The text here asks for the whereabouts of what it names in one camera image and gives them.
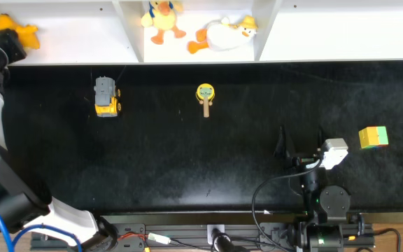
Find yellow rubber duck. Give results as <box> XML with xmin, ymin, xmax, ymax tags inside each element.
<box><xmin>0</xmin><ymin>13</ymin><xmax>41</xmax><ymax>50</ymax></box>

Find many-coloured puzzle cube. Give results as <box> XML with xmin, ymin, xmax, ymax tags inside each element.
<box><xmin>358</xmin><ymin>125</ymin><xmax>390</xmax><ymax>151</ymax></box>

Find mounting rail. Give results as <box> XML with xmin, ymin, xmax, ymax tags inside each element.
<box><xmin>29</xmin><ymin>213</ymin><xmax>402</xmax><ymax>252</ymax></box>

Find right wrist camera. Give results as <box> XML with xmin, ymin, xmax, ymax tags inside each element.
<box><xmin>317</xmin><ymin>138</ymin><xmax>349</xmax><ymax>170</ymax></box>

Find yellow cat face rattle drum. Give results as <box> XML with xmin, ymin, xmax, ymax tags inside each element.
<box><xmin>195</xmin><ymin>83</ymin><xmax>216</xmax><ymax>118</ymax></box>

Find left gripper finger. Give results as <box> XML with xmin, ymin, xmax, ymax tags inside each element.
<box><xmin>0</xmin><ymin>29</ymin><xmax>28</xmax><ymax>64</ymax></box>

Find black cable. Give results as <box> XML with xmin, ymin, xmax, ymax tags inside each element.
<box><xmin>251</xmin><ymin>159</ymin><xmax>325</xmax><ymax>252</ymax></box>

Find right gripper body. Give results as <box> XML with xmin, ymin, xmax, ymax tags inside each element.
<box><xmin>291</xmin><ymin>155</ymin><xmax>320</xmax><ymax>169</ymax></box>

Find grey and yellow toy truck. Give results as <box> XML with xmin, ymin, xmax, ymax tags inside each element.
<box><xmin>93</xmin><ymin>76</ymin><xmax>122</xmax><ymax>118</ymax></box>

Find white shelf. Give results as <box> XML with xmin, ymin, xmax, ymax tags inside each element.
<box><xmin>0</xmin><ymin>0</ymin><xmax>403</xmax><ymax>67</ymax></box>

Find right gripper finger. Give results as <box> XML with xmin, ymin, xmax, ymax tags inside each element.
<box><xmin>316</xmin><ymin>127</ymin><xmax>327</xmax><ymax>150</ymax></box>
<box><xmin>274</xmin><ymin>126</ymin><xmax>295</xmax><ymax>158</ymax></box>

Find white plush duck yellow hat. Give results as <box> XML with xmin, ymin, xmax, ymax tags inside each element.
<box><xmin>187</xmin><ymin>15</ymin><xmax>259</xmax><ymax>55</ymax></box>

